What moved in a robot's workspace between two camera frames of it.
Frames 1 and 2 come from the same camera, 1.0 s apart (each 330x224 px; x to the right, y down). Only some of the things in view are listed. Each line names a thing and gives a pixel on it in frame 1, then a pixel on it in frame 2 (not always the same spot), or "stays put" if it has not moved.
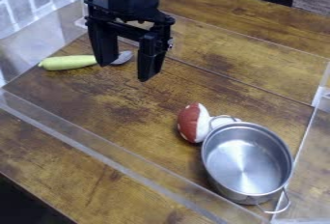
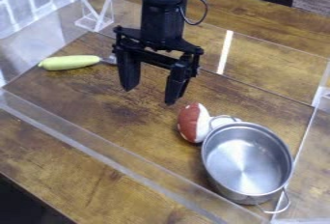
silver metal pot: [247, 163] stays put
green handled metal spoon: [78, 60] stays put
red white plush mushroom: [195, 122] stays put
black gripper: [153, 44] to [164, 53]
